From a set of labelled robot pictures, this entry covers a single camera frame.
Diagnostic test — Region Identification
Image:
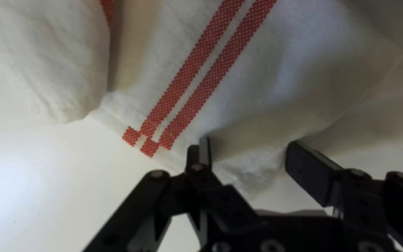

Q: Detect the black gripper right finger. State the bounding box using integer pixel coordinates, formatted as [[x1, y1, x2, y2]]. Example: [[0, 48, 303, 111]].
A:
[[285, 138, 403, 252]]

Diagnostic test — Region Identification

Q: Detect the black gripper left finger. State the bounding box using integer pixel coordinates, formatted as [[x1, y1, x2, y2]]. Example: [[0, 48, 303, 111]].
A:
[[82, 135, 261, 252]]

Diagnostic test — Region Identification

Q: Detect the white towel with red stripes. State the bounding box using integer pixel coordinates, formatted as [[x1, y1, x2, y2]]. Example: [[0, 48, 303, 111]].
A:
[[0, 0, 403, 200]]

